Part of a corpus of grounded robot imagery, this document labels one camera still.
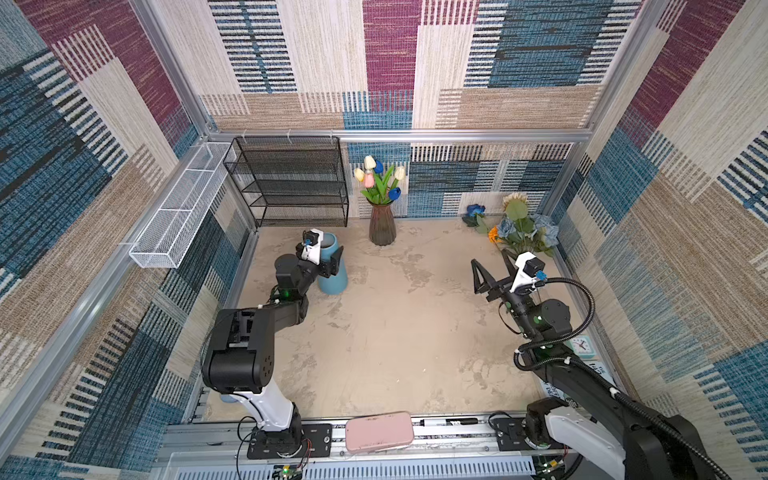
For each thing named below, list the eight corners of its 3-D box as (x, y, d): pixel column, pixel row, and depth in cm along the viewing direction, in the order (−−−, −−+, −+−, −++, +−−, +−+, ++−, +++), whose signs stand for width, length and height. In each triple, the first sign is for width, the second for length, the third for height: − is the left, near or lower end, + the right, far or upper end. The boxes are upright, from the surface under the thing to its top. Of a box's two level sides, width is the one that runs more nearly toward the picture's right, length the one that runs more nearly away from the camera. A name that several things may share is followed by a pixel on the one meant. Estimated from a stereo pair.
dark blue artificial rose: (466, 234, 118) (468, 226, 115) (461, 212, 126) (463, 204, 122) (487, 234, 118) (490, 226, 114) (481, 212, 126) (483, 204, 122)
